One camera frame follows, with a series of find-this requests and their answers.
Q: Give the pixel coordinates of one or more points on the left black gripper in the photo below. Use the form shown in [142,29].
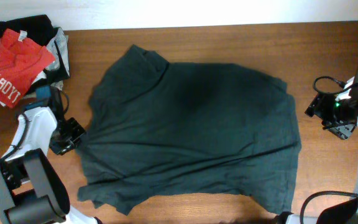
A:
[64,147]

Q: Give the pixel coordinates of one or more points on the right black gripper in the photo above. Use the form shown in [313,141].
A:
[318,107]

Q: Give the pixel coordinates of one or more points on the red printed t-shirt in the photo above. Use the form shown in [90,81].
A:
[21,61]

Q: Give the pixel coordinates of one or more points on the black folded garment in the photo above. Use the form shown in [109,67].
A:
[40,30]

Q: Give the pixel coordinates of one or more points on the dark green Nike t-shirt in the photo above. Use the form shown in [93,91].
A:
[161,128]

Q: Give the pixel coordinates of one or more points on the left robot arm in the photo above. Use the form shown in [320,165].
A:
[30,189]

